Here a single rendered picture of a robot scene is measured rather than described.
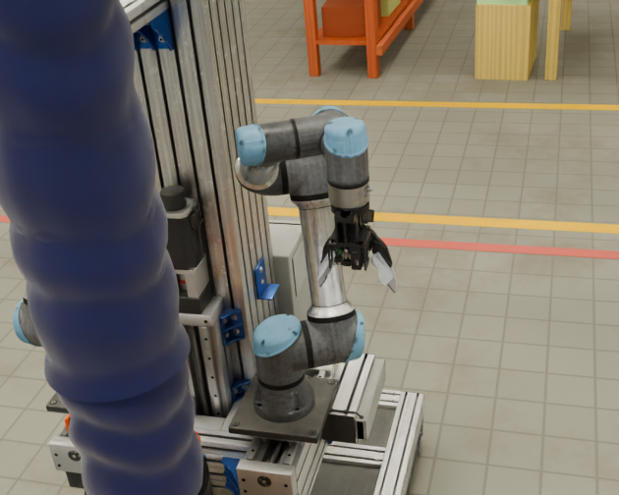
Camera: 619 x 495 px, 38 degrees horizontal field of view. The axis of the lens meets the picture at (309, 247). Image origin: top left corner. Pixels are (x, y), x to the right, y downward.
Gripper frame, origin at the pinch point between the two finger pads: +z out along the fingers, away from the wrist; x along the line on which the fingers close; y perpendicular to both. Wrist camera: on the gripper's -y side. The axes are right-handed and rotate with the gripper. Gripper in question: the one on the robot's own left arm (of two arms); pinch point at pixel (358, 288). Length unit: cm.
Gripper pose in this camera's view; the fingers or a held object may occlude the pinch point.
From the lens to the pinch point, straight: 175.2
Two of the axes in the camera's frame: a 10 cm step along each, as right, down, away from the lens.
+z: 0.8, 8.6, 5.0
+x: 9.6, 0.6, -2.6
